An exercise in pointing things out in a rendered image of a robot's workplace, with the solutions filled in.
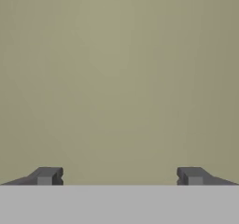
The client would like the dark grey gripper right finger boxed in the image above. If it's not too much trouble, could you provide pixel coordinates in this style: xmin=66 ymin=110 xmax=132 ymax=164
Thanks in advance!
xmin=176 ymin=166 xmax=239 ymax=186

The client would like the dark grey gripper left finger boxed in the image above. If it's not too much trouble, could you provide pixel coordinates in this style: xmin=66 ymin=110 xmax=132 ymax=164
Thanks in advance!
xmin=0 ymin=166 xmax=64 ymax=186

